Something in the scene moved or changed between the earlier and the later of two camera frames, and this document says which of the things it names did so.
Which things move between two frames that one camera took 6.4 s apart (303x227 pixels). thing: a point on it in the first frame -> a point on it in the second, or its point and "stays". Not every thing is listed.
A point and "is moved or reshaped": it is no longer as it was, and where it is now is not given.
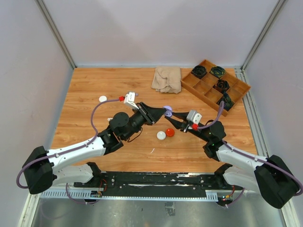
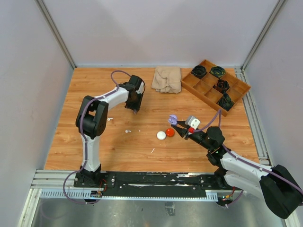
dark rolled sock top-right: x=218 y=71 stays
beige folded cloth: x=167 y=80 stays
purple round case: x=169 y=111 is moved or reshaped
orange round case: x=170 y=132 stays
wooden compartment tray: x=215 y=86 stays
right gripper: x=184 y=125 -> x=183 y=132
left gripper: x=151 y=115 -> x=136 y=106
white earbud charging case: x=161 y=135 stays
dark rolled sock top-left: x=199 y=71 stays
